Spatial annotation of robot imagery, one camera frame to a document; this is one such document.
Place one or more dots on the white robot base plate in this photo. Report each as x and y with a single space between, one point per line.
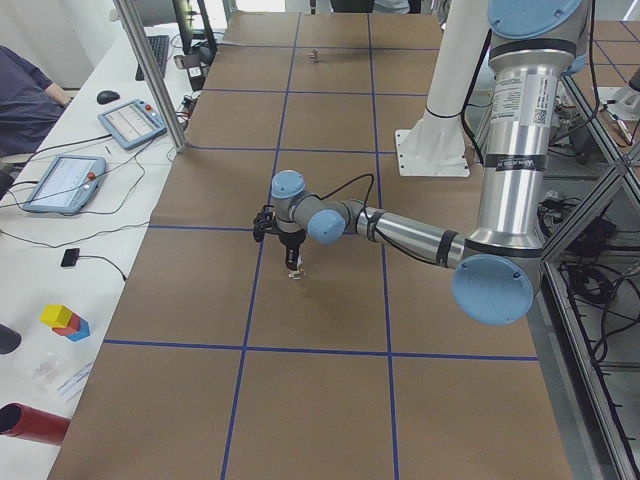
431 153

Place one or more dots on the brass white PPR valve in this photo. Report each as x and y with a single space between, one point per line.
296 274

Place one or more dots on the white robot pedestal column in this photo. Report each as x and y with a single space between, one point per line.
462 44

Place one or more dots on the brown paper table mat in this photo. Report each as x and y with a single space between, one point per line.
216 365

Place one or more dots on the yellow red blue blocks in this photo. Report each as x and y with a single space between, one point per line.
64 322

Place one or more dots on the red cylinder tube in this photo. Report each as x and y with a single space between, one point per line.
28 423

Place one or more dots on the black computer mouse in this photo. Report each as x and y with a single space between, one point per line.
107 96

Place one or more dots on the near blue teach pendant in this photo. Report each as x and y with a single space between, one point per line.
67 185

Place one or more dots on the blue teach pendant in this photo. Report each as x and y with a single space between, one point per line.
67 185
133 123

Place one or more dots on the aluminium frame post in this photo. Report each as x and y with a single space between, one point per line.
136 34

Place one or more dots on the black keyboard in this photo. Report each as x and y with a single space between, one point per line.
159 46

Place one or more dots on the small black box device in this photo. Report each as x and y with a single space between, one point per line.
70 257

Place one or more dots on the far blue teach pendant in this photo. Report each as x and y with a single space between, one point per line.
133 123

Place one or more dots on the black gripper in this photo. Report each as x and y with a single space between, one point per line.
290 241

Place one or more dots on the small metal pipe fitting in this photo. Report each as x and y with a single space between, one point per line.
314 54

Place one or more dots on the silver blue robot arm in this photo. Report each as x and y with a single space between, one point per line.
529 45

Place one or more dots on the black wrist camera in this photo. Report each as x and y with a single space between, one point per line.
264 223

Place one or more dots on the seated person dark clothes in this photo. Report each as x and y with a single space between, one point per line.
31 104

